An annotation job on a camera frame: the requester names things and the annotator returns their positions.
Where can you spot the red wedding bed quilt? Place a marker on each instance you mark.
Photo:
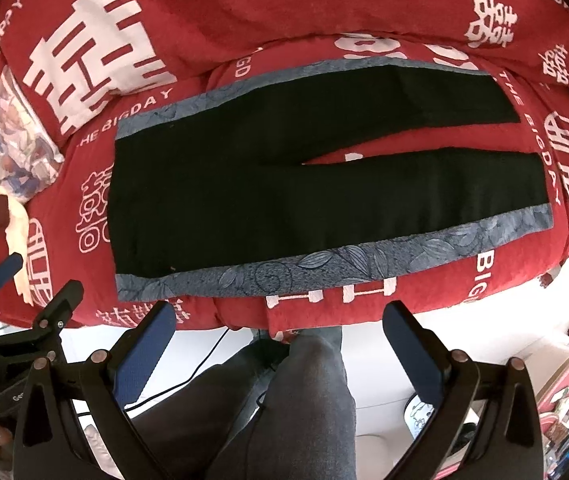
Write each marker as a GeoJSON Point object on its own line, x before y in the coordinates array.
{"type": "Point", "coordinates": [69, 235]}

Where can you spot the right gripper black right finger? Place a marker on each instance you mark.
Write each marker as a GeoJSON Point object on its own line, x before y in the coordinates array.
{"type": "Point", "coordinates": [507, 443]}

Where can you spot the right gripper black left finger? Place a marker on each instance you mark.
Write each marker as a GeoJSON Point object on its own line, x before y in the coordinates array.
{"type": "Point", "coordinates": [107, 381]}

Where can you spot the red folded wedding blanket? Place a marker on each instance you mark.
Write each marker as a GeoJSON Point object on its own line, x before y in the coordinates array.
{"type": "Point", "coordinates": [72, 57]}

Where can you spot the person's dark trouser legs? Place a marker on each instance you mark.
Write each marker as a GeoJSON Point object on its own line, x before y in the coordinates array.
{"type": "Point", "coordinates": [274, 410]}

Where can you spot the cream and maroon cloth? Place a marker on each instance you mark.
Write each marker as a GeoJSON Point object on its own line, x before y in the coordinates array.
{"type": "Point", "coordinates": [14, 228]}

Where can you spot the floral printed pillow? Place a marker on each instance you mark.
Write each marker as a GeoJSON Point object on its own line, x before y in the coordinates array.
{"type": "Point", "coordinates": [29, 159]}

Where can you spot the black pants with grey trim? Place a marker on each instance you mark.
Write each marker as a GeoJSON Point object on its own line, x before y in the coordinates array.
{"type": "Point", "coordinates": [315, 177]}

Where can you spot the red round box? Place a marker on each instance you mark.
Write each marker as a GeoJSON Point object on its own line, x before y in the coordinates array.
{"type": "Point", "coordinates": [553, 407]}

